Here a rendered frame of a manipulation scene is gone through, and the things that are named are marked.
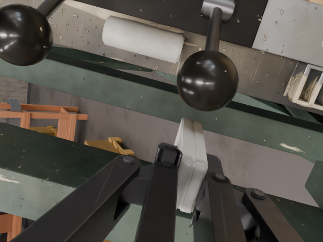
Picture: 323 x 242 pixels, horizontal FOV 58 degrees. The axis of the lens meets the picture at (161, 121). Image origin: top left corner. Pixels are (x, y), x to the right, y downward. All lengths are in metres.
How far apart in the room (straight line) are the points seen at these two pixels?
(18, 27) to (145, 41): 0.14
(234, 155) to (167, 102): 1.73
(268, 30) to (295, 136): 0.18
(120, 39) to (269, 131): 0.23
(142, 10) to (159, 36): 0.03
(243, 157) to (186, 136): 1.87
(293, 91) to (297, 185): 1.53
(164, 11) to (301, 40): 0.13
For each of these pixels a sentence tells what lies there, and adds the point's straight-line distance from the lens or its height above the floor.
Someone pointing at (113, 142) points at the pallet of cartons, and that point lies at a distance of 3.47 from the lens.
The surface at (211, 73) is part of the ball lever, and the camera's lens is 0.17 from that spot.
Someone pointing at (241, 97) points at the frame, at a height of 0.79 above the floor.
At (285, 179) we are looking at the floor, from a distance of 1.87.
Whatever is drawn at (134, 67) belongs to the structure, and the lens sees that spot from 1.30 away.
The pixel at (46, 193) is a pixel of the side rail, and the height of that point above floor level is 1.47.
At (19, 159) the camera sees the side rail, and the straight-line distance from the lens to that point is 0.39.
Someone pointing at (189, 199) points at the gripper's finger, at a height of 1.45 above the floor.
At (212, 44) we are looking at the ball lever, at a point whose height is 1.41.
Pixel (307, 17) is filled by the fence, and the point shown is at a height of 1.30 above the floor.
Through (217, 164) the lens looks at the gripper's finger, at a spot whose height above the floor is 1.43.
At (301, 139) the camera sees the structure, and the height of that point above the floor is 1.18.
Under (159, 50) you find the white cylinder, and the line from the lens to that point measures 0.30.
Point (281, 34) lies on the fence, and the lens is 0.30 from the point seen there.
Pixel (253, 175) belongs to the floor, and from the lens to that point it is 2.01.
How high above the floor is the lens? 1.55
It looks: 34 degrees down
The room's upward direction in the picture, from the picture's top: 88 degrees counter-clockwise
